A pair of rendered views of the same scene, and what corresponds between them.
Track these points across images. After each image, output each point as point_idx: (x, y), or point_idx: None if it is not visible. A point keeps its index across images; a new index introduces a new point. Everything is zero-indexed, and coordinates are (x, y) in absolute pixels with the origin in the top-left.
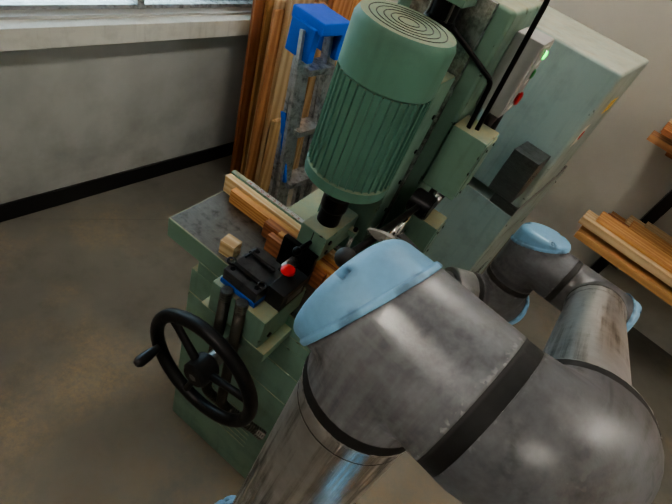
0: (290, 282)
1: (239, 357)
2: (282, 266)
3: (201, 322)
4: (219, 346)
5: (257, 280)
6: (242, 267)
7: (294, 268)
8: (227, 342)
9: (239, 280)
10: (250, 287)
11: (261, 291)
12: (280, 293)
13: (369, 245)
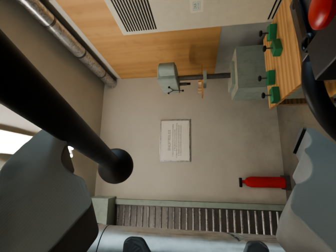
0: (335, 37)
1: (332, 127)
2: (311, 2)
3: (302, 74)
4: (309, 109)
5: (303, 32)
6: (297, 2)
7: (327, 2)
8: (316, 106)
9: (295, 30)
10: (299, 45)
11: (308, 54)
12: (312, 69)
13: (90, 158)
